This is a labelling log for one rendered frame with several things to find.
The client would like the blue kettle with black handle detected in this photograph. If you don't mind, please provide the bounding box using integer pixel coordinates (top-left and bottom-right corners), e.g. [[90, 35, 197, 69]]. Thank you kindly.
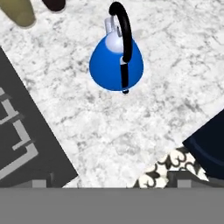
[[88, 1, 144, 95]]

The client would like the dark grey hob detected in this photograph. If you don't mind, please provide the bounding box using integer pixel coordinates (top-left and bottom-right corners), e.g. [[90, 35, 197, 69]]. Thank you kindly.
[[0, 46, 79, 189]]

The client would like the dark navy cupboard front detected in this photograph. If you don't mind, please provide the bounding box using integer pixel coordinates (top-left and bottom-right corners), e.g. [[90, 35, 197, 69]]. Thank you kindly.
[[182, 108, 224, 180]]

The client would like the dark brown rounded object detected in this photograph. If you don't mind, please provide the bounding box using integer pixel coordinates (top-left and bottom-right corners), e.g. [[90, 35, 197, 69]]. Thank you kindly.
[[41, 0, 67, 13]]

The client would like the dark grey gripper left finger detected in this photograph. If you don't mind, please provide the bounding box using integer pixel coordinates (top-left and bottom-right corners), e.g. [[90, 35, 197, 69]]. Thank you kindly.
[[11, 171, 57, 189]]

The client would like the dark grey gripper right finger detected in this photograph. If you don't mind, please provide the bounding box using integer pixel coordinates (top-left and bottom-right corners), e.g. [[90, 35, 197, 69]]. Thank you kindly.
[[167, 171, 224, 189]]

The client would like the olive green rounded object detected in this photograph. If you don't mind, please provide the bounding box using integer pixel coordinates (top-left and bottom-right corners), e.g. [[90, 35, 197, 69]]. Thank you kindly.
[[0, 0, 37, 29]]

